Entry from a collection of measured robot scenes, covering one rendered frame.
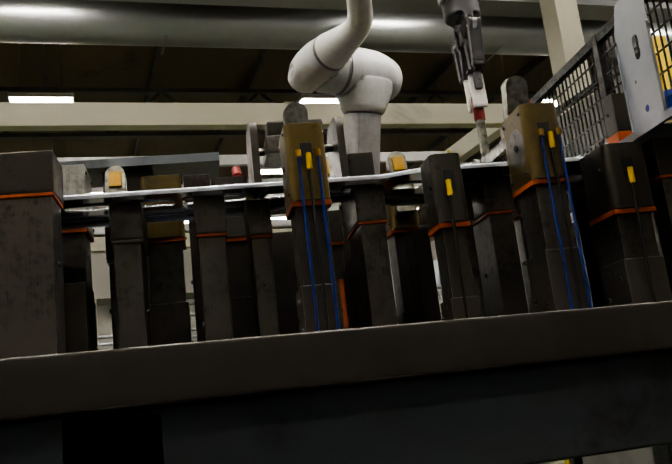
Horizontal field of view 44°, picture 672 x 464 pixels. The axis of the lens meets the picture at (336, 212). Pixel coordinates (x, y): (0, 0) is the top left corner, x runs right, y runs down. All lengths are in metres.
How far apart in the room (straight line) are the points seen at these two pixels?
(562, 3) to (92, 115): 5.47
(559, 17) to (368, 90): 7.88
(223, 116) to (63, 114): 1.42
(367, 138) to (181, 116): 5.61
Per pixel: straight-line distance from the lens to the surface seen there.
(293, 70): 2.19
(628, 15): 1.69
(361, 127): 2.21
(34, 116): 7.69
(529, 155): 1.24
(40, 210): 1.19
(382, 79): 2.23
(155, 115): 7.72
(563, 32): 9.95
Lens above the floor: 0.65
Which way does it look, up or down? 13 degrees up
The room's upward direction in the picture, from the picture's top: 7 degrees counter-clockwise
